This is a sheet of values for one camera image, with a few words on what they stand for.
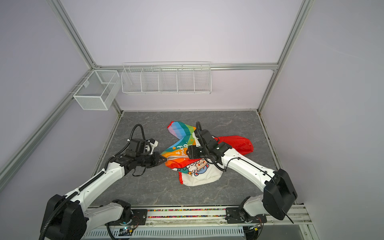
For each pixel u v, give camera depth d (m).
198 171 0.86
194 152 0.70
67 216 0.40
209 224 0.72
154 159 0.73
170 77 1.00
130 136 1.08
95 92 0.96
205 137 0.61
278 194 0.41
